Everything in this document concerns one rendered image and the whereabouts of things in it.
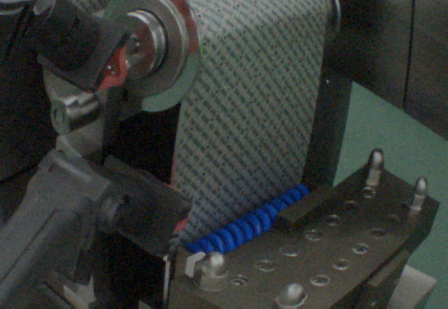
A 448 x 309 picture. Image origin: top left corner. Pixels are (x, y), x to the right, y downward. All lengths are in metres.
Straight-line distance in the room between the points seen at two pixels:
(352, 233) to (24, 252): 0.57
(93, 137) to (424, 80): 0.42
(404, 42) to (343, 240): 0.27
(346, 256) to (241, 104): 0.21
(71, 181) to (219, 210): 0.32
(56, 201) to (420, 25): 0.58
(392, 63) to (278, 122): 0.19
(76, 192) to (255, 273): 0.32
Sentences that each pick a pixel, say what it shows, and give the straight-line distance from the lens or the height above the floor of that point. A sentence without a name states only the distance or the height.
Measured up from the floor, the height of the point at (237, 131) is 1.15.
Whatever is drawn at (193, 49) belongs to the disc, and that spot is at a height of 1.26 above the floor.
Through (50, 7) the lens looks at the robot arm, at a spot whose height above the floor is 1.35.
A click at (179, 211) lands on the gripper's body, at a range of 0.91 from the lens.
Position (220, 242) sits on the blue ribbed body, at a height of 1.04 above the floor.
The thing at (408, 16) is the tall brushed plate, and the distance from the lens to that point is 1.13.
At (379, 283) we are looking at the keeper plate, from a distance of 1.05.
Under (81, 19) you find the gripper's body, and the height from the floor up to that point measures 1.32.
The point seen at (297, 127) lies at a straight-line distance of 1.13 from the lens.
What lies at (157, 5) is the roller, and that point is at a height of 1.30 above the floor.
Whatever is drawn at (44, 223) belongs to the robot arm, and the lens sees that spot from 0.69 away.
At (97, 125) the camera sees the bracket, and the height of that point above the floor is 1.16.
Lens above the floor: 1.63
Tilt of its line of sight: 29 degrees down
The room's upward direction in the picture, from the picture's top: 9 degrees clockwise
